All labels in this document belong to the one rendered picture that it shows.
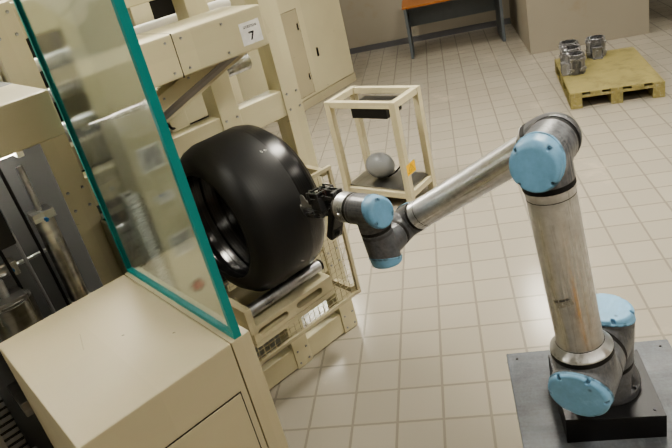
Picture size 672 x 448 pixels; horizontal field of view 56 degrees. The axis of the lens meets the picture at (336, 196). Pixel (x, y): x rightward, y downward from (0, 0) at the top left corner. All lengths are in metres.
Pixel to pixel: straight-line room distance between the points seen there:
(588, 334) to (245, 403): 0.81
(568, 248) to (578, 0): 6.34
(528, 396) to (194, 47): 1.56
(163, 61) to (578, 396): 1.59
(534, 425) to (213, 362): 1.01
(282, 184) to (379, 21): 7.49
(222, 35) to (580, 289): 1.46
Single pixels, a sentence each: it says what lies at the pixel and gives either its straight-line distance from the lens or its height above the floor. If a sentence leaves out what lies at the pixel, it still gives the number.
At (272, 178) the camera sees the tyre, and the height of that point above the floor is 1.33.
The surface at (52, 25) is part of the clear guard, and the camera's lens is 1.52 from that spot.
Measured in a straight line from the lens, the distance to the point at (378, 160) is 4.63.
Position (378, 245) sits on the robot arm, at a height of 1.20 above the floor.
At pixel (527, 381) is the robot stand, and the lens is 2.14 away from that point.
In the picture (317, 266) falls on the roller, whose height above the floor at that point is 0.91.
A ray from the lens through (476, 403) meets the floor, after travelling 2.94.
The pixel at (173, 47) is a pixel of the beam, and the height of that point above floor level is 1.74.
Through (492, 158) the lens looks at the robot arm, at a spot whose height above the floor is 1.41.
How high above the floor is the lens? 2.06
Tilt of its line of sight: 25 degrees down
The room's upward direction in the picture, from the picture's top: 14 degrees counter-clockwise
